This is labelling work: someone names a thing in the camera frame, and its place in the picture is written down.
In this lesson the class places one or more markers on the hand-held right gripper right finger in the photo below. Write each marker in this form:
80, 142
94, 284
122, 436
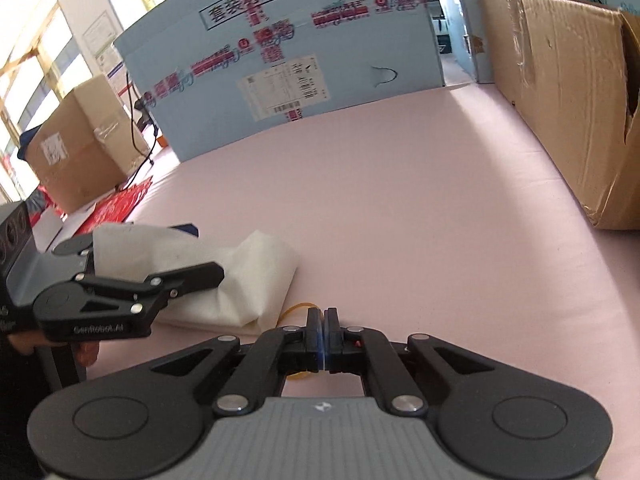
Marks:
333, 340

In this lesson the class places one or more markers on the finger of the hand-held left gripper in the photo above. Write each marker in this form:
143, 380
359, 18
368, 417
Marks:
75, 246
200, 276

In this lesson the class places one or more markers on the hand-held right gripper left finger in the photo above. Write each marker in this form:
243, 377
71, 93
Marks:
316, 340

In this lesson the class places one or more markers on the yellow rubber band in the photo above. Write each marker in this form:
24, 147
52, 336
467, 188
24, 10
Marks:
297, 306

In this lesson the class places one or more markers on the white cloth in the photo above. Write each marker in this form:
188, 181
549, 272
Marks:
250, 280

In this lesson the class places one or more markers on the person's left hand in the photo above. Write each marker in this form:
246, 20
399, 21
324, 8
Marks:
87, 353

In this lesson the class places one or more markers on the white paper sheet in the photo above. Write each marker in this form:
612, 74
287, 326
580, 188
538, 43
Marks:
47, 230

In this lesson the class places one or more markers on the red paper cutting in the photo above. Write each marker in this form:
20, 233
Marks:
120, 205

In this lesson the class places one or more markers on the taped brown cardboard box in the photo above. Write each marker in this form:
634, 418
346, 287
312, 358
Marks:
85, 160

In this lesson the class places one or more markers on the blue cloth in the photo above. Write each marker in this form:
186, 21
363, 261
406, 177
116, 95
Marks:
26, 145

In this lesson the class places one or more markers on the small black device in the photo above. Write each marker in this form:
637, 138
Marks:
146, 115

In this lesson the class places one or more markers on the pink table cloth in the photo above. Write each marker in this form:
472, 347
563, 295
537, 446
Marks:
425, 210

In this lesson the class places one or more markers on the large light blue cardboard box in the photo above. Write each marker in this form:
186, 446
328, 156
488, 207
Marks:
325, 35

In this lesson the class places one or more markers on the open brown cardboard box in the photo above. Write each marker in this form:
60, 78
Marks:
560, 110

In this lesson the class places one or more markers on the white wall notice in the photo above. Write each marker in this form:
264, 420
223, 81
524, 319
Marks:
102, 32

